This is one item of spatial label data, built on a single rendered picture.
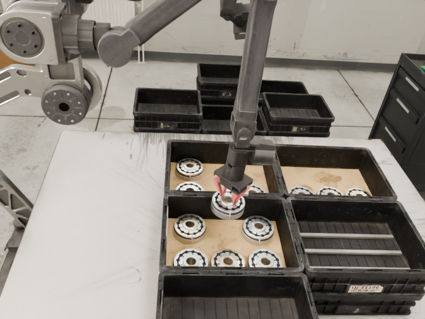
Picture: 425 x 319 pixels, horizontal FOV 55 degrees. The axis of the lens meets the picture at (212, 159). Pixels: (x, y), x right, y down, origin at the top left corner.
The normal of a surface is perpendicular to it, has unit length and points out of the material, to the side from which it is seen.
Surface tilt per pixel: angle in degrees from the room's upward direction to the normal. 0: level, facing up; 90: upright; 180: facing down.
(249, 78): 79
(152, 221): 0
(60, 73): 90
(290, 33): 90
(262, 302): 0
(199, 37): 90
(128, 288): 0
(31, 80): 90
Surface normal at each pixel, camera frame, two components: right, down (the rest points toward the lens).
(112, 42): 0.10, 0.47
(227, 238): 0.09, -0.78
